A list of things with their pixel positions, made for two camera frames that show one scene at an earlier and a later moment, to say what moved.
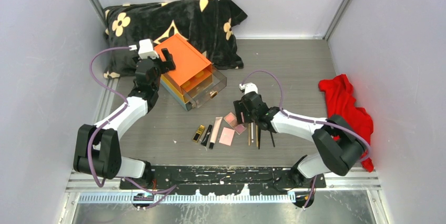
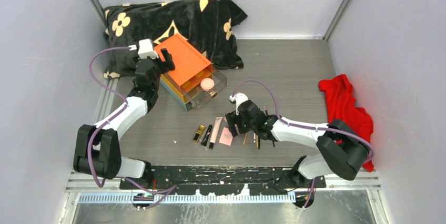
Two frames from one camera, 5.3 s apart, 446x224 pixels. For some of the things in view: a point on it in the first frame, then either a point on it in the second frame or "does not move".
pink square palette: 226,136 does not move
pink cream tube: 215,128 does not move
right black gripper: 237,104 -> 232,119
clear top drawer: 202,85 does not move
